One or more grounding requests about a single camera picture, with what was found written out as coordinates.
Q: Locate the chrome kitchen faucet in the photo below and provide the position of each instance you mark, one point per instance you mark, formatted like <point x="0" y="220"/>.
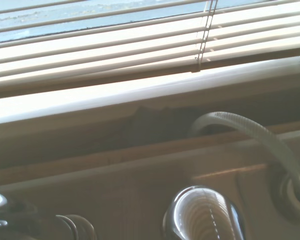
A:
<point x="5" y="215"/>

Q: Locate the chrome faucet spout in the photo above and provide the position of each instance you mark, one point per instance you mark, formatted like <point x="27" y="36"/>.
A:
<point x="202" y="215"/>

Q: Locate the wide white window blind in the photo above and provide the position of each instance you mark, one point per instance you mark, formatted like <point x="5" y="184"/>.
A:
<point x="90" y="50"/>

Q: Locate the white window sill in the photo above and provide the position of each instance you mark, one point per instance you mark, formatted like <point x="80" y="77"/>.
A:
<point x="115" y="100"/>

